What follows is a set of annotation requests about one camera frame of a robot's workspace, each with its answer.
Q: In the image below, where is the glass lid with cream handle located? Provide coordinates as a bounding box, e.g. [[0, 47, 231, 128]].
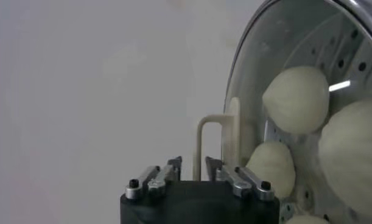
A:
[[193, 0, 372, 224]]

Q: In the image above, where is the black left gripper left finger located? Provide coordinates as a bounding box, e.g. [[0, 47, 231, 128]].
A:
[[124, 155, 183, 201]]

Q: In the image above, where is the perforated steel steamer basket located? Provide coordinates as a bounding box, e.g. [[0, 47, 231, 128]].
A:
[[258, 0, 372, 224]]

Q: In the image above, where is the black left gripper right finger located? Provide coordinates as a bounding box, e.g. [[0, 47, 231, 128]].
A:
[[205, 155, 275, 202]]

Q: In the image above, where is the white steamed baozi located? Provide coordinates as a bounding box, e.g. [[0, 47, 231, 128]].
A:
[[284, 214, 331, 224], [318, 99, 372, 220], [245, 140, 296, 200], [261, 66, 330, 135]]

